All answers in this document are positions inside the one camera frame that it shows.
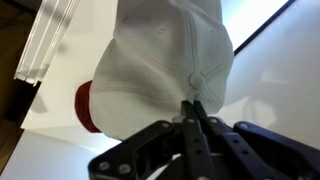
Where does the black LED strip channel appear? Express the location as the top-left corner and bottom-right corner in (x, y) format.
(234, 0), (296, 56)

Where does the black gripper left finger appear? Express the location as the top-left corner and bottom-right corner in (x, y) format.
(181, 101), (217, 180)

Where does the gray baseball cap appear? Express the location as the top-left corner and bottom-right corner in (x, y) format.
(89, 0), (234, 140)

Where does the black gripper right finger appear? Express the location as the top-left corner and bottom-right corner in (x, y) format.
(194, 101), (277, 180)

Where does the maroon baseball cap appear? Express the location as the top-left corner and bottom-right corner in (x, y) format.
(74, 81), (100, 133)

